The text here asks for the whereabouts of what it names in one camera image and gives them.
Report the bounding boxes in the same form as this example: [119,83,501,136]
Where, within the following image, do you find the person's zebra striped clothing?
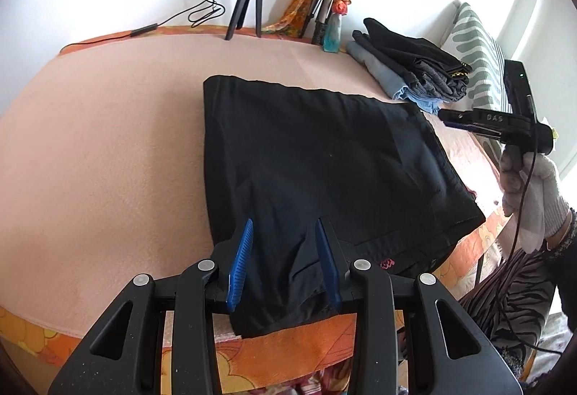
[460,242,560,382]

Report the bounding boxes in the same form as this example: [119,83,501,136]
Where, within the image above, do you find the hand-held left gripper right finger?
[314,218,524,395]

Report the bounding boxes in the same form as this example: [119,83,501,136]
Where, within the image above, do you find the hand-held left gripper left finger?
[47,218,255,395]

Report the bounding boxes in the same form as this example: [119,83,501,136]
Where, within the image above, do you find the blue folded jeans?
[346,41,445,114]

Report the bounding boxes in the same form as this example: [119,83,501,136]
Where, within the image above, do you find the green striped pillow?
[439,1,519,152]

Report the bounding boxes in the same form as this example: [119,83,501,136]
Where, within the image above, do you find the black folded garment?
[363,18,473,78]

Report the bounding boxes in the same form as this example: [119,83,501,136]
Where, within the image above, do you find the black pants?
[203,75,486,339]

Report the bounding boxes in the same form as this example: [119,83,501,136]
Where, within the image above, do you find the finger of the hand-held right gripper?
[438,108,479,132]

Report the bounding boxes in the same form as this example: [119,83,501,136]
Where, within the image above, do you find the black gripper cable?
[493,93,564,353]

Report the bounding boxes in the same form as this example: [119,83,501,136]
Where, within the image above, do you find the grey tweed folded garment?
[406,71,470,104]

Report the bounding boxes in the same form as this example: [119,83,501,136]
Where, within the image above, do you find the beige blanket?
[0,32,501,346]

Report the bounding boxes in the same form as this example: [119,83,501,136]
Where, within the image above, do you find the person's right hand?
[499,143,571,254]

